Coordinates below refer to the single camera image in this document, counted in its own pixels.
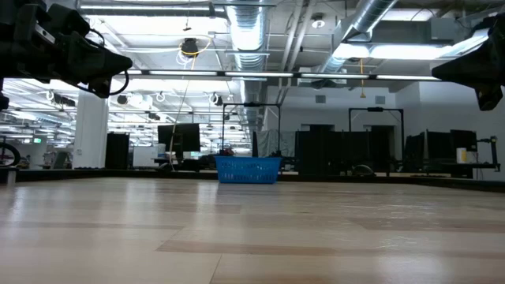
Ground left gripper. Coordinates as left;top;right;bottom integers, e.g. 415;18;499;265
15;33;134;100

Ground grey ceiling air unit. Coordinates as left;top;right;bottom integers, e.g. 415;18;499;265
370;17;490;44

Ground white square column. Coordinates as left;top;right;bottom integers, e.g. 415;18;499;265
72;91;110;170

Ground black monitor row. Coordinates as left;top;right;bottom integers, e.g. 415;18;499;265
402;129;479;165

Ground black equipment stand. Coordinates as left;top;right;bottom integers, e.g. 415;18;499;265
475;135;502;173

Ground tall black cabinet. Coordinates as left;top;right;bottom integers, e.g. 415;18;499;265
104;132;131;170

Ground black computer monitor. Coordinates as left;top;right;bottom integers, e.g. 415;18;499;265
157;122;202;153

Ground black partition panel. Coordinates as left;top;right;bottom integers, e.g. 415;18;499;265
294;125;395;175

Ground long ceiling light strip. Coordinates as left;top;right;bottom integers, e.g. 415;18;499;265
118;69;442;82

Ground blue plastic basket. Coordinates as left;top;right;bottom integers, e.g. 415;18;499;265
214;155;283;185

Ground grey fabric cover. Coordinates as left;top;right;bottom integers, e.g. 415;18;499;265
252;129;297;158

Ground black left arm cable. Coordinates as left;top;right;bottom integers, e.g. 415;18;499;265
109;69;130;97

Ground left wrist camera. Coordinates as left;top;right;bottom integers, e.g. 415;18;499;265
31;3;92;45

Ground black ceiling cable reel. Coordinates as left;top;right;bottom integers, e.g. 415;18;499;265
180;37;200;57

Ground yellow hanging cable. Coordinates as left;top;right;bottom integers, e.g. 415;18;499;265
168;54;199;171

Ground black gantry frame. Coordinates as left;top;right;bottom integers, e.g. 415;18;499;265
221;102;282;159
347;106;406;174

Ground black aluminium table frame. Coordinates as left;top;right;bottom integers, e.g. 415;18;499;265
0;167;505;194

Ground yellow hanging pull cord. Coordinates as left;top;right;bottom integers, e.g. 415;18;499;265
357;58;367;99

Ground silver round ventilation duct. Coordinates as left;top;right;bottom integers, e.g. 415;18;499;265
317;0;398;78
224;0;274;131

